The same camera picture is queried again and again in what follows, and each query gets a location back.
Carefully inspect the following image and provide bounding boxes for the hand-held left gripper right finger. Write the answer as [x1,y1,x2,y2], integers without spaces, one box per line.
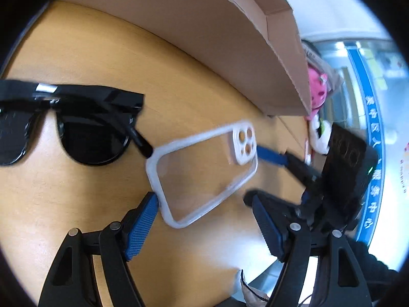
[252,195,373,307]

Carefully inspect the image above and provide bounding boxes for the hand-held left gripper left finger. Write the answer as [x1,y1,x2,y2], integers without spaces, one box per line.
[38,191,160,307]

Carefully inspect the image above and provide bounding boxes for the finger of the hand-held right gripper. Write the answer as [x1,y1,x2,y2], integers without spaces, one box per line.
[256,145,322,187]
[243,190,305,222]

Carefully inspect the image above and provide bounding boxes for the clear white phone case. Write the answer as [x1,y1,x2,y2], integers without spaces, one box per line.
[146,121,259,229]

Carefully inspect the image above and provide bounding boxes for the black sunglasses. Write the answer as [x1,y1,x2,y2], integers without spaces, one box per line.
[0,79,154,167]

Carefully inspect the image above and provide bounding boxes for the brown cardboard box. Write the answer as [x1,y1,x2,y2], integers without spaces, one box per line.
[53,0,313,117]

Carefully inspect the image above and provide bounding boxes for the person's right forearm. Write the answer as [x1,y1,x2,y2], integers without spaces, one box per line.
[348,240,400,307]

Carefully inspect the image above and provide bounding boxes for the wooden desktop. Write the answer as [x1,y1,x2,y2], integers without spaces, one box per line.
[0,0,320,307]

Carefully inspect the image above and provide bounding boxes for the white plush toy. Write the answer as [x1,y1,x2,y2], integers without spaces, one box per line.
[308,115,333,155]

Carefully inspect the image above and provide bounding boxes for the glass partition with blue band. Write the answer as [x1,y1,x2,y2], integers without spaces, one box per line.
[315,38,409,269]

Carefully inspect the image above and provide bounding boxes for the pink plush toy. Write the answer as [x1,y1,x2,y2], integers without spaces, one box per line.
[306,65,330,121]

